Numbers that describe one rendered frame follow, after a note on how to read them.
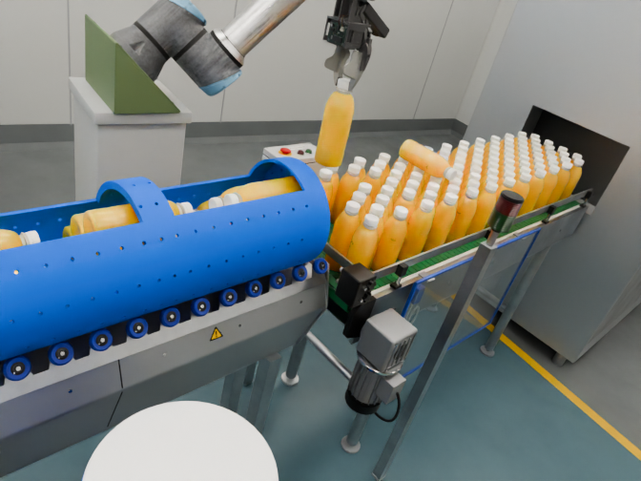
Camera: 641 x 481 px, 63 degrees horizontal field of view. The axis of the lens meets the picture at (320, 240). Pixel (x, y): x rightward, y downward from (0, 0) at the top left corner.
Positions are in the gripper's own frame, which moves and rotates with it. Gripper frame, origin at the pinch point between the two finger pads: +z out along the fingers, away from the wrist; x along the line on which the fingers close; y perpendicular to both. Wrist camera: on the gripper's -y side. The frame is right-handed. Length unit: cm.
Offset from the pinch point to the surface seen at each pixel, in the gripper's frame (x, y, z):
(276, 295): 8, 17, 52
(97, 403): 8, 63, 64
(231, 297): 7, 31, 48
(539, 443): 60, -117, 144
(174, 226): 7, 48, 26
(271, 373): 3, 7, 87
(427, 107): -229, -400, 89
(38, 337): 10, 73, 41
